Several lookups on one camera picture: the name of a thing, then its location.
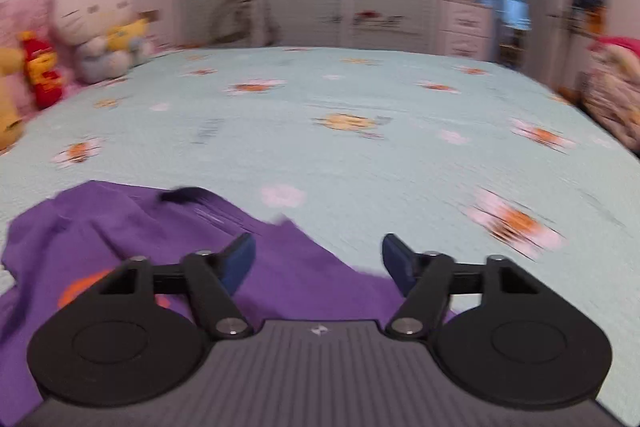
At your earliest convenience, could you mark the white cat plush toy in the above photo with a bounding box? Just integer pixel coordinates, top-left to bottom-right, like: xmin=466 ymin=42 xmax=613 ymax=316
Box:
xmin=54 ymin=0 xmax=156 ymax=84

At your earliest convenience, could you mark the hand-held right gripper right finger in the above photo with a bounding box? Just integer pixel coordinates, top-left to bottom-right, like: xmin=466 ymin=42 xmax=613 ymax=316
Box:
xmin=382 ymin=233 xmax=561 ymax=340

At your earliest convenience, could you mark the pink folded blanket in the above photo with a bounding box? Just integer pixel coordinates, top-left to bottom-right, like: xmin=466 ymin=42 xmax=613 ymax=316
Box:
xmin=590 ymin=36 xmax=640 ymax=62

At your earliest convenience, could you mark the pink lace pillow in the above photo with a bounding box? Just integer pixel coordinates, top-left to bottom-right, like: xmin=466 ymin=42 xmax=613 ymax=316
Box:
xmin=0 ymin=0 xmax=61 ymax=52

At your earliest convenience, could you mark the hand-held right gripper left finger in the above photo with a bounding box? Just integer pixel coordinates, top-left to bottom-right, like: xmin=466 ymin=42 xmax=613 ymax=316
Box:
xmin=70 ymin=232 xmax=257 ymax=341

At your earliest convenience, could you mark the bed with bee bedspread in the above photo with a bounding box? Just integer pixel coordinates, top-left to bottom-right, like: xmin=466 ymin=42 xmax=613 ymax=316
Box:
xmin=0 ymin=47 xmax=640 ymax=427

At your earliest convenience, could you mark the white drawer cabinet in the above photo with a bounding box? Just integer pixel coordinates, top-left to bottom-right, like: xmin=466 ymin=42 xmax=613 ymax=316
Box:
xmin=440 ymin=0 xmax=496 ymax=60

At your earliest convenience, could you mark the yellow plush toy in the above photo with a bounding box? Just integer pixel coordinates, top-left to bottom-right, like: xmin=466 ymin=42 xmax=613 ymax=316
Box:
xmin=0 ymin=47 xmax=26 ymax=150

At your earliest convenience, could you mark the purple t-shirt orange print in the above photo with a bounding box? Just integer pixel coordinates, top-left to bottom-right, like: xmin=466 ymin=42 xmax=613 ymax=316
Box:
xmin=0 ymin=179 xmax=456 ymax=427

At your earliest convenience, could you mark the small red plush doll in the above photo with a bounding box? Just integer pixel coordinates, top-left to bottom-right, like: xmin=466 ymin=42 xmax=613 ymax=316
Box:
xmin=20 ymin=31 xmax=68 ymax=110

